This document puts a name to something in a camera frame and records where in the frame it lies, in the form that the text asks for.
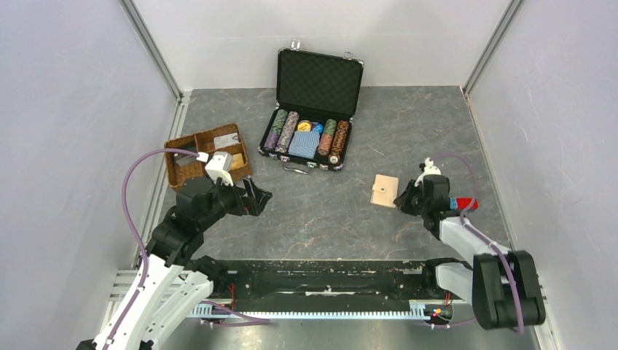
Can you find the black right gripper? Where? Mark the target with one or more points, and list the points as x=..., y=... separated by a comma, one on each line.
x=401, y=201

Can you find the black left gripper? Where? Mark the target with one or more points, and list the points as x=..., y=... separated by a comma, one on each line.
x=246, y=205

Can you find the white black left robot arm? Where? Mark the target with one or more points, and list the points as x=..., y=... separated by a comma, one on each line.
x=170, y=283

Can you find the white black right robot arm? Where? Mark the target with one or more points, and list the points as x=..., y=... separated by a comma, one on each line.
x=501, y=285

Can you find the gold card in basket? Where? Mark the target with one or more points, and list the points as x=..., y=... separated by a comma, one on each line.
x=237, y=161

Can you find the grey card in basket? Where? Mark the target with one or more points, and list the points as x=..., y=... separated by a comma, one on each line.
x=226, y=140

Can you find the blue playing card deck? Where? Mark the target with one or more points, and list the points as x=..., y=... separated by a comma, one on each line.
x=304, y=144

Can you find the dark card in basket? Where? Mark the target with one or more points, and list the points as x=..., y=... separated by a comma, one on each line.
x=183, y=160

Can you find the red toy brick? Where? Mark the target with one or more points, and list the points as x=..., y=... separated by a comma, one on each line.
x=465, y=204

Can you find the brown woven divided basket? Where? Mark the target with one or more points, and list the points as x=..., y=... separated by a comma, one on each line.
x=203, y=142

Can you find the purple green chip stack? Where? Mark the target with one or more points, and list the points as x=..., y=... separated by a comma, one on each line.
x=275, y=129

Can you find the brown orange chip stack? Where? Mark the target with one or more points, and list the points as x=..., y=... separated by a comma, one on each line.
x=338, y=142

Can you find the purple grey chip stack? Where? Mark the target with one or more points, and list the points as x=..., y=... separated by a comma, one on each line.
x=287, y=132

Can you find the yellow dealer button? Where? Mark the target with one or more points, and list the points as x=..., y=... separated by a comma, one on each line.
x=304, y=125

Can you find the blue dealer button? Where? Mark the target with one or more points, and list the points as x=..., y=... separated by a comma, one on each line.
x=318, y=128

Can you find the red green chip stack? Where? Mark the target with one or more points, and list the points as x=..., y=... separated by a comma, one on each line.
x=327, y=137

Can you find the black poker chip case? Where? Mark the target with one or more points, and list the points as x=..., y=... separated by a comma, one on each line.
x=318, y=87

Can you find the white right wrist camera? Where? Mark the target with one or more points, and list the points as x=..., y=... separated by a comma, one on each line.
x=427, y=168

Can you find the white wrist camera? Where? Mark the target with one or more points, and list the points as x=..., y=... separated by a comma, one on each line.
x=218, y=168
x=427, y=168

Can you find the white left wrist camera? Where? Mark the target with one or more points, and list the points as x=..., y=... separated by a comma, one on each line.
x=218, y=168

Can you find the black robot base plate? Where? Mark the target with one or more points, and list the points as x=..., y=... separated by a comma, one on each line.
x=329, y=286

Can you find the white slotted cable duct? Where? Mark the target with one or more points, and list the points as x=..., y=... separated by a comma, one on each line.
x=204, y=310

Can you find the left aluminium frame post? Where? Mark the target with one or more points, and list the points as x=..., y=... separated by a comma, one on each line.
x=148, y=41

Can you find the aluminium frame post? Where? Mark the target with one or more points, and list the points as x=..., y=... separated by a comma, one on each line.
x=148, y=41
x=492, y=45

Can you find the right aluminium frame post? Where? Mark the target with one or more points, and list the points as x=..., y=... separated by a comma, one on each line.
x=492, y=45

